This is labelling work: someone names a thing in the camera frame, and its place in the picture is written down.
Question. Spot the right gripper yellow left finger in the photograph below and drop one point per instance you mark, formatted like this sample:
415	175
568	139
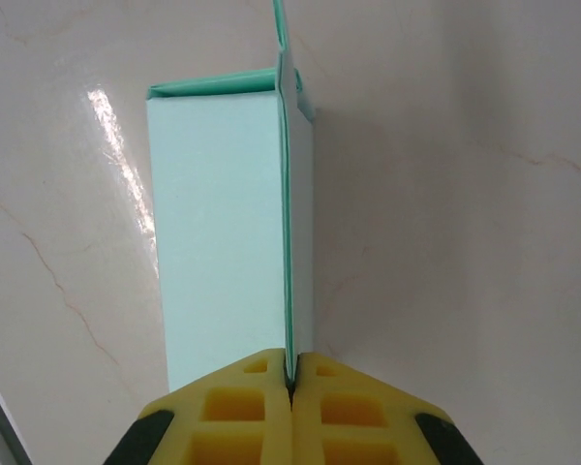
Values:
232	416

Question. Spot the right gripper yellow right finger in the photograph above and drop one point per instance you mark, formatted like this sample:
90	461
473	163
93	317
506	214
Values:
363	421

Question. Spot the light blue cloth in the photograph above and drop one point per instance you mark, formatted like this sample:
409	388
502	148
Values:
213	218

